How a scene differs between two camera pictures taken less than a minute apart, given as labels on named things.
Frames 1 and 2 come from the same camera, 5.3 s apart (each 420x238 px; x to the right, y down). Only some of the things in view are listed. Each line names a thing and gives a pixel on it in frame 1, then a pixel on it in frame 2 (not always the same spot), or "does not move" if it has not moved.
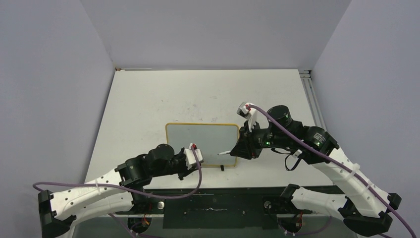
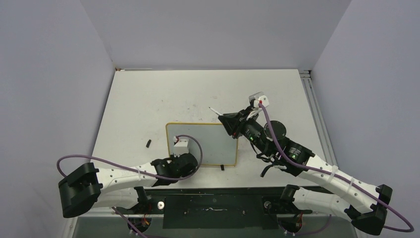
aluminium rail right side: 315,105 does not move
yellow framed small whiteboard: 211,139 does not move
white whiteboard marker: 225,152 → 216,111
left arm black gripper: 185,168 does not move
